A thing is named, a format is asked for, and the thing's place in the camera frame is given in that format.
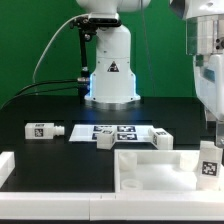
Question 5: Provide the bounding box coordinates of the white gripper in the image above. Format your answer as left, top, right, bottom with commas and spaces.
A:
193, 54, 224, 147

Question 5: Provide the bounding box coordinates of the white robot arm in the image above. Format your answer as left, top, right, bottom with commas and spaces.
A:
76, 0, 224, 146

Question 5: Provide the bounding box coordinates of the black cable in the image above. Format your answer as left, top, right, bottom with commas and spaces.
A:
0, 86, 81, 111
13, 79, 81, 98

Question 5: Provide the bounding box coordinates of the black cable lower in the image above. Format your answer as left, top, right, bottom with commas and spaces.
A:
0, 86, 81, 111

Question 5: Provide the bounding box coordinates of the white side fence block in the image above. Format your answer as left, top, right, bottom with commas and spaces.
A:
0, 151, 15, 188

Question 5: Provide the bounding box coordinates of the black camera on stand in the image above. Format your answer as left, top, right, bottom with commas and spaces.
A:
69, 12, 121, 31

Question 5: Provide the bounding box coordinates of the white front fence bar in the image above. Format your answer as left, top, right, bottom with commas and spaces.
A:
0, 191, 224, 221

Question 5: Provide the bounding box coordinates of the white base tag plate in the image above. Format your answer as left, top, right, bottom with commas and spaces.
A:
69, 124, 152, 142

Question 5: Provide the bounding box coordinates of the black cable upper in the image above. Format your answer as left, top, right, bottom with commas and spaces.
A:
13, 79, 81, 98

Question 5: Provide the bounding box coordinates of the white square table top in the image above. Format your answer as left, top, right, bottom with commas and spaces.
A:
114, 149, 224, 193

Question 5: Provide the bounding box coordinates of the black camera stand pole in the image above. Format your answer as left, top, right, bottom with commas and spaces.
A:
78, 29, 90, 103

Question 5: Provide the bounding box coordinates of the grey camera cable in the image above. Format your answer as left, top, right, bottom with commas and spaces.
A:
32, 13, 88, 84

